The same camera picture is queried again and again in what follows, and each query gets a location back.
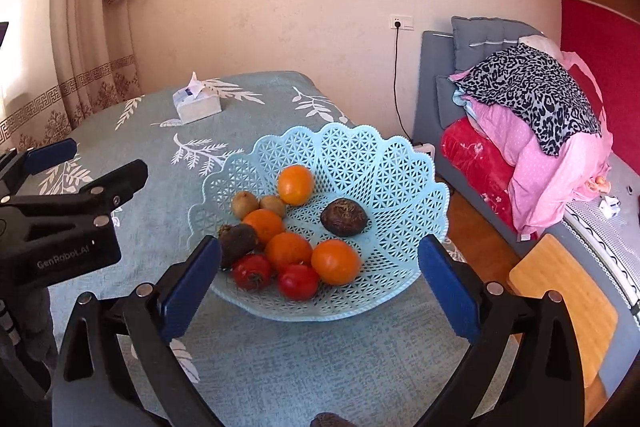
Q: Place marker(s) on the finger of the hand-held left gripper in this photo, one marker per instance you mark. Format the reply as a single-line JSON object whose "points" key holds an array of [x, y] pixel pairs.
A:
{"points": [[100, 192], [50, 154]]}

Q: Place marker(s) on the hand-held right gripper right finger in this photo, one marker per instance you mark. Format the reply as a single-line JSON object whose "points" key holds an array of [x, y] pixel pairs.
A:
{"points": [[450, 287]]}

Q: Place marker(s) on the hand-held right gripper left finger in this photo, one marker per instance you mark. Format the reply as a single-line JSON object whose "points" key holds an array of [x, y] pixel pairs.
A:
{"points": [[192, 287]]}

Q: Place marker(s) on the red tomato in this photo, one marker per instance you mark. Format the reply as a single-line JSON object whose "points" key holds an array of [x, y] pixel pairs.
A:
{"points": [[298, 282], [252, 272]]}

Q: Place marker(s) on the small dark brown fruit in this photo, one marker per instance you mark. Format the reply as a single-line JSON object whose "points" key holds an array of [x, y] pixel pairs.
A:
{"points": [[240, 244]]}

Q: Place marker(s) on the small kiwi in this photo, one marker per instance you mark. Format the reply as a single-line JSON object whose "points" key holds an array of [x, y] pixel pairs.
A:
{"points": [[245, 204], [273, 205]]}

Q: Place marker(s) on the large orange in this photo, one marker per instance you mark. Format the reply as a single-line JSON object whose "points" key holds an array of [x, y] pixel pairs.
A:
{"points": [[336, 263]]}

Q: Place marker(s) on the light blue plastic lattice basket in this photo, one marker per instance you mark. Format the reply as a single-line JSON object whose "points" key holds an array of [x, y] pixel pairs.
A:
{"points": [[350, 157]]}

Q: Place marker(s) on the beige patterned curtain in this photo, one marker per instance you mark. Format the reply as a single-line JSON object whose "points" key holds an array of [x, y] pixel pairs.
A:
{"points": [[85, 57]]}

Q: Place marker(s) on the wooden chair seat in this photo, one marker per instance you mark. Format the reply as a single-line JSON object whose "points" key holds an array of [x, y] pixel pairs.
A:
{"points": [[565, 302]]}

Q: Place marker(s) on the red floral blanket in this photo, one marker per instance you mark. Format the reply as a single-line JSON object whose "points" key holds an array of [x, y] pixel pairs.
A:
{"points": [[475, 162]]}

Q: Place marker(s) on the tissue box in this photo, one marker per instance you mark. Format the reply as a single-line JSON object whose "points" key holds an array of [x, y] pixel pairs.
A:
{"points": [[197, 107]]}

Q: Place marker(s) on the white electric heater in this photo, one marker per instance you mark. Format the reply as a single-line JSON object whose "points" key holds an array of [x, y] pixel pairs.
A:
{"points": [[425, 150]]}

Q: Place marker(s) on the pink dotted blanket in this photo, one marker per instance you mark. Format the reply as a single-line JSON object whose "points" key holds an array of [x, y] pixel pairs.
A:
{"points": [[550, 177]]}

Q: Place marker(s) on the striped mattress cover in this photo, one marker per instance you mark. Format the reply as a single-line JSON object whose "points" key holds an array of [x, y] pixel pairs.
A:
{"points": [[600, 252]]}

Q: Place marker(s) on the small orange toy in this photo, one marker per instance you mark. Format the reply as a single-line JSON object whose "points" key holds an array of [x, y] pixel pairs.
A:
{"points": [[596, 183]]}

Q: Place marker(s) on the grey pillow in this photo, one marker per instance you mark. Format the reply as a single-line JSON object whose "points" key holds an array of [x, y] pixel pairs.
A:
{"points": [[447, 102]]}

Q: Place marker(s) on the leopard print blanket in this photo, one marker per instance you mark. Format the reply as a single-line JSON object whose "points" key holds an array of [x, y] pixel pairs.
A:
{"points": [[530, 92]]}

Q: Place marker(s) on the grey upholstered bed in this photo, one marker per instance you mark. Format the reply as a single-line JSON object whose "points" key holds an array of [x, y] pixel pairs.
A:
{"points": [[430, 72]]}

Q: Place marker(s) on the grey quilted cushion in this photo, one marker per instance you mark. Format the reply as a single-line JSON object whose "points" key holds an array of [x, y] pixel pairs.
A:
{"points": [[480, 39]]}

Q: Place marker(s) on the white pillow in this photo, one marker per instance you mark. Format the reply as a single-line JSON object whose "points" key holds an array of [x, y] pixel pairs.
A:
{"points": [[540, 47]]}

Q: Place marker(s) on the light pink garment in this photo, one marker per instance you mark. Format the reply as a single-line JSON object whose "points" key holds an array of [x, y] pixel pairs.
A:
{"points": [[582, 67]]}

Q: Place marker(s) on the white wall socket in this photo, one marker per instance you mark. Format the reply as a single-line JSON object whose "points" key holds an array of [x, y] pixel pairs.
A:
{"points": [[402, 22]]}

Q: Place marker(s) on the red wall panel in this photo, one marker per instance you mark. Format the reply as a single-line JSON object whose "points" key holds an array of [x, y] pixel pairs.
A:
{"points": [[605, 57]]}

